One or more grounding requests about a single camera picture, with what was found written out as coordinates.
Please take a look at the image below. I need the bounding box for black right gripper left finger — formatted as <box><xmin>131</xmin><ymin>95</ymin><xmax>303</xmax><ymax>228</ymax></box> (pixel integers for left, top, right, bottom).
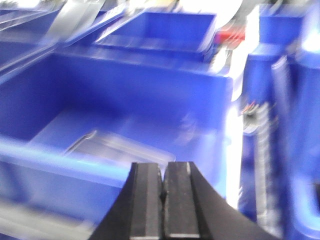
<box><xmin>89</xmin><ymin>162</ymin><xmax>162</xmax><ymax>240</ymax></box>

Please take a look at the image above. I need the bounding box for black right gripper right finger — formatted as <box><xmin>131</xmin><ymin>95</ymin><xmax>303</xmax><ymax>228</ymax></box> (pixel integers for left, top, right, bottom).
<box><xmin>163</xmin><ymin>162</ymin><xmax>276</xmax><ymax>240</ymax></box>

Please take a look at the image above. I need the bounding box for far blue open bin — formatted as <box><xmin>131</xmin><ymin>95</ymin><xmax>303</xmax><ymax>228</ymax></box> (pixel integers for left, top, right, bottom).
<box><xmin>94</xmin><ymin>11</ymin><xmax>217</xmax><ymax>62</ymax></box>

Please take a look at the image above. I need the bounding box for blue target box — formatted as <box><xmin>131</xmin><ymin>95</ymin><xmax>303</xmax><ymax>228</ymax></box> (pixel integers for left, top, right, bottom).
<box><xmin>0</xmin><ymin>48</ymin><xmax>233</xmax><ymax>223</ymax></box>

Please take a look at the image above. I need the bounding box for silver ribbed metal tray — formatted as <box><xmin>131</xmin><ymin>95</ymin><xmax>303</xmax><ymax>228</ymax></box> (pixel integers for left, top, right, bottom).
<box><xmin>65</xmin><ymin>129</ymin><xmax>176</xmax><ymax>168</ymax></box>

